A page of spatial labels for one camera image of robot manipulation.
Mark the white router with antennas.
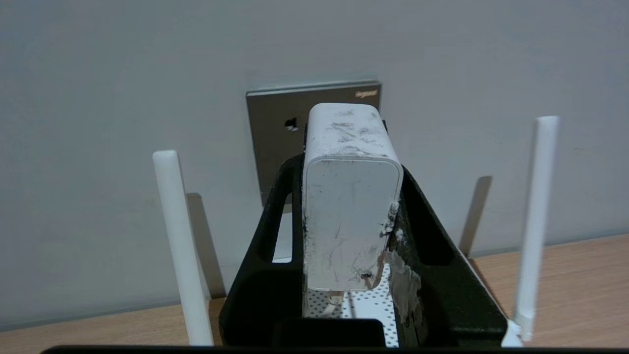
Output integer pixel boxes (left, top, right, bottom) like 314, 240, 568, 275
152, 116, 561, 348

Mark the white power adapter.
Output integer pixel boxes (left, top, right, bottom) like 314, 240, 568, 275
301, 102, 404, 293

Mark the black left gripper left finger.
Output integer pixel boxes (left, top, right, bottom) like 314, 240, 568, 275
219, 153, 308, 347

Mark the grey wall socket plate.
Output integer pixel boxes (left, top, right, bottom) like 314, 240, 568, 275
246, 80, 383, 207

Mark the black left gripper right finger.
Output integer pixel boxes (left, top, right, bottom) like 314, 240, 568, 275
387, 166, 508, 347

